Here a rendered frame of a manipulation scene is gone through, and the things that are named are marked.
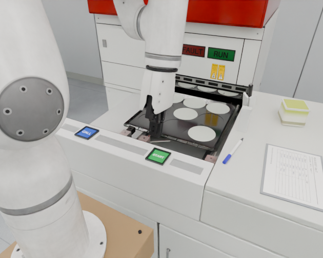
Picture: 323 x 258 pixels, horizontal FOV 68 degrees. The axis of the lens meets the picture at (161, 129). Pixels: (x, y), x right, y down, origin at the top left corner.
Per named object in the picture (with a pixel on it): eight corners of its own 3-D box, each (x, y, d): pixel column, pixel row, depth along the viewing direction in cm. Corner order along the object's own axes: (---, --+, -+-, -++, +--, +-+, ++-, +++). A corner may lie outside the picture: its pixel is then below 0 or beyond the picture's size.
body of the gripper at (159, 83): (157, 59, 61) (154, 102, 65) (136, 62, 53) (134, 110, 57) (185, 64, 58) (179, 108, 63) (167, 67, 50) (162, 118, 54)
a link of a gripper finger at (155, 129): (152, 109, 60) (149, 133, 63) (145, 112, 58) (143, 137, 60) (163, 112, 59) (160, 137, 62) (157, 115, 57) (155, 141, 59)
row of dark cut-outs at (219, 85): (159, 76, 123) (159, 71, 122) (247, 92, 107) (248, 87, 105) (159, 76, 123) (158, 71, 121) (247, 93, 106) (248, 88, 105)
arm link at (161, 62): (156, 50, 60) (155, 63, 61) (137, 51, 53) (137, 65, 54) (187, 55, 57) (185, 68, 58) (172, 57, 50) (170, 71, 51)
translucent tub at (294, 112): (276, 114, 87) (281, 98, 83) (298, 116, 86) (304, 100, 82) (280, 125, 81) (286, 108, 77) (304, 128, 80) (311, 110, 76)
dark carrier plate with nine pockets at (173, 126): (166, 91, 120) (166, 90, 120) (235, 106, 107) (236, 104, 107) (128, 124, 95) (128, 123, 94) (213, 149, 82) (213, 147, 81)
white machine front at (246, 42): (107, 84, 145) (97, 12, 123) (245, 115, 115) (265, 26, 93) (104, 86, 143) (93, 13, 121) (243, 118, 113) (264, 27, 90)
